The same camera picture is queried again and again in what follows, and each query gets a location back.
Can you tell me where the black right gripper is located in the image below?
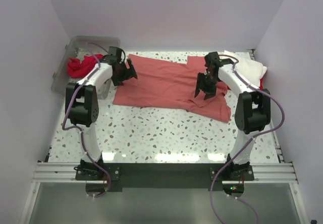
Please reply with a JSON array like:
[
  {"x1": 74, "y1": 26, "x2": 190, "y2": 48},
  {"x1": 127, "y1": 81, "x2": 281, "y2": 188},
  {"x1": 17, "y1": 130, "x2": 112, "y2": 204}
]
[{"x1": 195, "y1": 72, "x2": 220, "y2": 100}]

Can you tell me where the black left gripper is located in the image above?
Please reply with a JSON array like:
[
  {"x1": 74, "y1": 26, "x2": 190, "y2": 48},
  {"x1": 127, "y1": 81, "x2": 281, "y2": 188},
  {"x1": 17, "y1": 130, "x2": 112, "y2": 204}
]
[{"x1": 112, "y1": 58, "x2": 137, "y2": 86}]

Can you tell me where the salmon pink t shirt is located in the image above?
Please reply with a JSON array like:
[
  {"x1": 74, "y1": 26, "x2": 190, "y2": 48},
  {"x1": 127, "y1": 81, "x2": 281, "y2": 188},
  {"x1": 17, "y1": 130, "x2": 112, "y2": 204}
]
[{"x1": 113, "y1": 54, "x2": 231, "y2": 123}]

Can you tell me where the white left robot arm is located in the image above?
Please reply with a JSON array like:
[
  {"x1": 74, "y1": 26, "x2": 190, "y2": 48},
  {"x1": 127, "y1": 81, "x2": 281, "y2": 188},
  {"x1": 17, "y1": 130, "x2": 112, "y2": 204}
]
[{"x1": 62, "y1": 46, "x2": 137, "y2": 180}]

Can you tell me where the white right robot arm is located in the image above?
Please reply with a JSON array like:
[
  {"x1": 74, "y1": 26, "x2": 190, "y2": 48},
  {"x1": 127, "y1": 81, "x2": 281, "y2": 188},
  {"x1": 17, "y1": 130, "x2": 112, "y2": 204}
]
[{"x1": 194, "y1": 52, "x2": 271, "y2": 180}]

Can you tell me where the folded white t shirt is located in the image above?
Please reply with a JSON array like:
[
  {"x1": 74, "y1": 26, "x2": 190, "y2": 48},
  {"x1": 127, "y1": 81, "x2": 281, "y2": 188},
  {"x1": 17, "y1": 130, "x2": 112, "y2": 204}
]
[{"x1": 224, "y1": 50, "x2": 267, "y2": 88}]

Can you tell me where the crumpled red t shirt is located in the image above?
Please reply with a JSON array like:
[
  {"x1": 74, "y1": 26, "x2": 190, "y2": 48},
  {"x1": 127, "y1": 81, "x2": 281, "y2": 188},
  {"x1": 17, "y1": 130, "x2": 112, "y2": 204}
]
[{"x1": 67, "y1": 55, "x2": 97, "y2": 78}]

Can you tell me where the clear plastic bin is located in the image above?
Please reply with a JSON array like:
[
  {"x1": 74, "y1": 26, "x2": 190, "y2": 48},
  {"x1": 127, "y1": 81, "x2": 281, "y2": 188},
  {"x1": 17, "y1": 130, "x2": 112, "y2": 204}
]
[{"x1": 51, "y1": 36, "x2": 121, "y2": 96}]

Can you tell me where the folded red t shirt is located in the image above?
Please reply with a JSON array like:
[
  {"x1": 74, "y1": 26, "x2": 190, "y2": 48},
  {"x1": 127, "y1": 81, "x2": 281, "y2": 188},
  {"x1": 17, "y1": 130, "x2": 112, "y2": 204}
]
[{"x1": 226, "y1": 76, "x2": 265, "y2": 91}]

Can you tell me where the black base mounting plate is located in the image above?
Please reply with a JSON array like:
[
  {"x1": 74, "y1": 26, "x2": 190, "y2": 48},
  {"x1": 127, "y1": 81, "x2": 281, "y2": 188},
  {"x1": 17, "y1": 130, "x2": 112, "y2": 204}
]
[{"x1": 74, "y1": 163, "x2": 255, "y2": 193}]

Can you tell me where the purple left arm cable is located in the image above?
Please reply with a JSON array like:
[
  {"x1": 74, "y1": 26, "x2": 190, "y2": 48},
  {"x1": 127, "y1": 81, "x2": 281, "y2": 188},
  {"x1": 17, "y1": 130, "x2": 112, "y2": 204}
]
[{"x1": 61, "y1": 41, "x2": 114, "y2": 199}]

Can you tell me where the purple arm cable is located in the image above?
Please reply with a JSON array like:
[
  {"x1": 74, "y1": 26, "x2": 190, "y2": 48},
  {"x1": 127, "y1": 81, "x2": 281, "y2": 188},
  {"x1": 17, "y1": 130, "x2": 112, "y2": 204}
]
[
  {"x1": 61, "y1": 41, "x2": 114, "y2": 199},
  {"x1": 209, "y1": 54, "x2": 286, "y2": 224}
]

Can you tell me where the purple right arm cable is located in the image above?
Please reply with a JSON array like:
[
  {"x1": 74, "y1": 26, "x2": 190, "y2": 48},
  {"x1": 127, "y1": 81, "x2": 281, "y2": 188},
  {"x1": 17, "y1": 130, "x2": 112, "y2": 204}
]
[{"x1": 209, "y1": 54, "x2": 286, "y2": 224}]

